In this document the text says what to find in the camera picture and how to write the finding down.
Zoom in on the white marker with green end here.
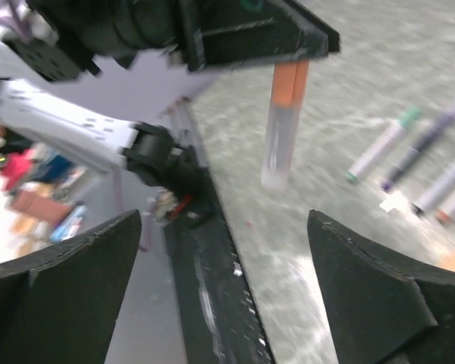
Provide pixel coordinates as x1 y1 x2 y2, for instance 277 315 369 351
346 107 422 184

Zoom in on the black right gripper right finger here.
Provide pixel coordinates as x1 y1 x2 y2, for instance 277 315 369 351
307 210 455 364

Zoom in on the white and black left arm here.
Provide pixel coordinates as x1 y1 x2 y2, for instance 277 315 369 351
0 1 340 212

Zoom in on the grey marker with orange tip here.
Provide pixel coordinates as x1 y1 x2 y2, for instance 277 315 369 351
261 103 300 190

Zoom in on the black base beam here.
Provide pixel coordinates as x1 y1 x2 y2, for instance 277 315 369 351
162 177 278 364

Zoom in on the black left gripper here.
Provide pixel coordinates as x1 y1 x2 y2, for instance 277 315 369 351
175 1 340 72

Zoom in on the blue pen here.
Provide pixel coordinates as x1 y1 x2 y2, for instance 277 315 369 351
381 101 455 193

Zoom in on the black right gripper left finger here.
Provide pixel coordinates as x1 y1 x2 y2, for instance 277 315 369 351
0 210 141 363

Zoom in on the white marker with black tip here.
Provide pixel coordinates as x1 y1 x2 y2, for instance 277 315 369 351
411 160 455 216

